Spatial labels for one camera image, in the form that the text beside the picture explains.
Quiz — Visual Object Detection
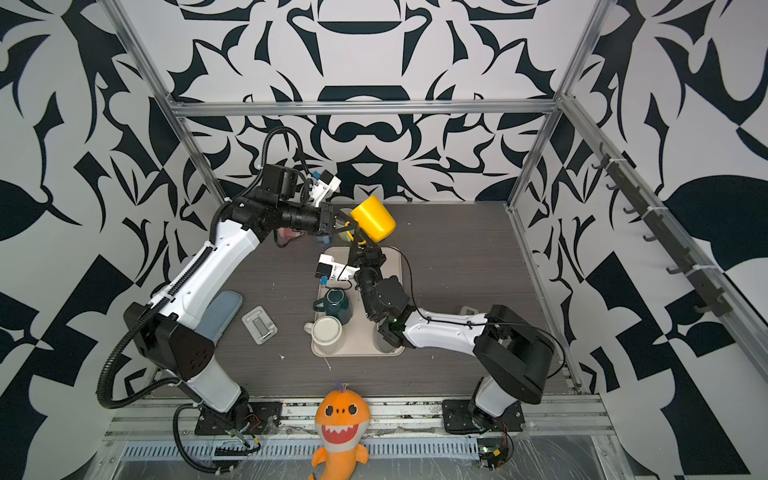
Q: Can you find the left grey docking plate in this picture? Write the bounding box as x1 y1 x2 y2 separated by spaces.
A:
242 306 278 345

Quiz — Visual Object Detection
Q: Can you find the aluminium frame rail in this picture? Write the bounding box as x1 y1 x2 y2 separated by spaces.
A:
170 99 556 118

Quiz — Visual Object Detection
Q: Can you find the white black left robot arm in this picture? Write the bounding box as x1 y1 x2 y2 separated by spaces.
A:
96 147 341 414

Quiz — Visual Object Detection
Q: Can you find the white cream mug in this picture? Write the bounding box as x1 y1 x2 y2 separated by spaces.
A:
303 316 344 357

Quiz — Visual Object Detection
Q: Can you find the dark green mug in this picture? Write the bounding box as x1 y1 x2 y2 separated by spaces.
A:
312 288 353 325

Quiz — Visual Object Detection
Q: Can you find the beige plastic tray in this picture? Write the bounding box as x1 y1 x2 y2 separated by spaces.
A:
318 247 405 358

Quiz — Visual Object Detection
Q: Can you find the grey mug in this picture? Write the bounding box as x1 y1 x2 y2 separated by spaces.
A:
374 327 403 355

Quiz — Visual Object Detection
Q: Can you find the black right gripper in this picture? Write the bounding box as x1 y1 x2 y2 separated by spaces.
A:
353 230 396 324

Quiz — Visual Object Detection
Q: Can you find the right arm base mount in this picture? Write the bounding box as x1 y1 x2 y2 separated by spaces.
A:
441 399 525 435

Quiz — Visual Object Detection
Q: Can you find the light green mug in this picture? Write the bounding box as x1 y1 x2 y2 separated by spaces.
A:
335 208 354 243

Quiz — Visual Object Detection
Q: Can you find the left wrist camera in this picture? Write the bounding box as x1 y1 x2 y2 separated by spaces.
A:
309 170 341 208

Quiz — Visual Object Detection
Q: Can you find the orange shark plush toy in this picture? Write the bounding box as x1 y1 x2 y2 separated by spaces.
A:
311 384 372 479

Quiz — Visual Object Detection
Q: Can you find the pink ghost pattern mug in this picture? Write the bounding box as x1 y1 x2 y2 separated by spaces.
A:
277 228 304 243

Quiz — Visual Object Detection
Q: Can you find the white slotted cable duct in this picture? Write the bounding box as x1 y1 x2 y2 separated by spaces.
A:
122 437 480 461

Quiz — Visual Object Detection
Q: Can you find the wall hook rail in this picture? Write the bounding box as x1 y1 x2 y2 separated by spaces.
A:
593 143 733 317

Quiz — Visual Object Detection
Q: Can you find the blue grey oblong case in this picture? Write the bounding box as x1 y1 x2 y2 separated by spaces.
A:
195 290 243 345

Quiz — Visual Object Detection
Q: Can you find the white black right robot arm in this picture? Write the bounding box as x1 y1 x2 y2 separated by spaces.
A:
345 242 559 420

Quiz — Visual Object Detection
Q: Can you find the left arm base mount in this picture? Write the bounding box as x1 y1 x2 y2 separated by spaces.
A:
194 401 283 436

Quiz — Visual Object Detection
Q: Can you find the yellow mug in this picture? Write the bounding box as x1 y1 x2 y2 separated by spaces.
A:
350 195 396 242

